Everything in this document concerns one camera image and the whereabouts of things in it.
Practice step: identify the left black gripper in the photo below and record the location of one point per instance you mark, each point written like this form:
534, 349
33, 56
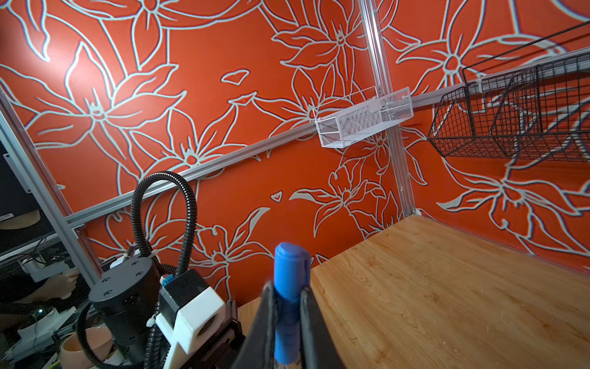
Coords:
224, 341

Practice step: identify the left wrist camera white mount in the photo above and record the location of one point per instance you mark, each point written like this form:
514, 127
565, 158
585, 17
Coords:
190, 313

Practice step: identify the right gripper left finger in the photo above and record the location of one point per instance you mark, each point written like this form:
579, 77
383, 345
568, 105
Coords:
259, 345

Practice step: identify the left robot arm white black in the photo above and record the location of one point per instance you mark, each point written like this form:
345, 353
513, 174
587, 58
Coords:
126, 297

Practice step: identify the white mesh basket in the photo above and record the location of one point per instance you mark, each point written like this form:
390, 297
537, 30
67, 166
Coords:
351, 125

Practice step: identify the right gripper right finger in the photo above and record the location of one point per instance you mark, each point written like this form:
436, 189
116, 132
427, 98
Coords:
317, 347

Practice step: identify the black wire basket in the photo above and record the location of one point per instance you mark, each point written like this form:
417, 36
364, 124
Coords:
530, 103

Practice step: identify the blue pen cap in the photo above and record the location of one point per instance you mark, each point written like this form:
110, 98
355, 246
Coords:
290, 275

